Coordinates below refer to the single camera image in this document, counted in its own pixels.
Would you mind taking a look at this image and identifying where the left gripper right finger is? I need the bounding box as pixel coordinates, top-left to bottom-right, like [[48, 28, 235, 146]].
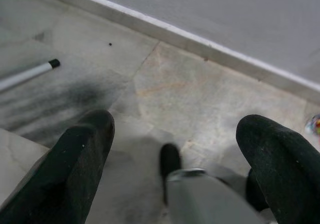
[[236, 114, 320, 224]]

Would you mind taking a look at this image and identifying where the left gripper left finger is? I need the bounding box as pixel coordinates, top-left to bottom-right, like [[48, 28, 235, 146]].
[[0, 109, 115, 224]]

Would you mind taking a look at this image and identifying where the colourful plastic toy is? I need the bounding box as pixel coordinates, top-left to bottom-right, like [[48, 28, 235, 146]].
[[304, 113, 320, 145]]

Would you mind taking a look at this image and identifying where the white table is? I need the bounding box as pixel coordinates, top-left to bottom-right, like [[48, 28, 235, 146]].
[[0, 128, 50, 205]]

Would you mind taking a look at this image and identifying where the silver robot leg black foot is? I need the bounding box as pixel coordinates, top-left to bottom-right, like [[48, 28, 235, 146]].
[[159, 143, 270, 224]]

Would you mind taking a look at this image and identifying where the white pole with black tip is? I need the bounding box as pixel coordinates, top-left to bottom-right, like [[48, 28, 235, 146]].
[[0, 58, 61, 92]]

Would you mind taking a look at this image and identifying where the white marble baseboard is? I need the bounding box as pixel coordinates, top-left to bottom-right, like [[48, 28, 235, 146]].
[[24, 0, 320, 105]]

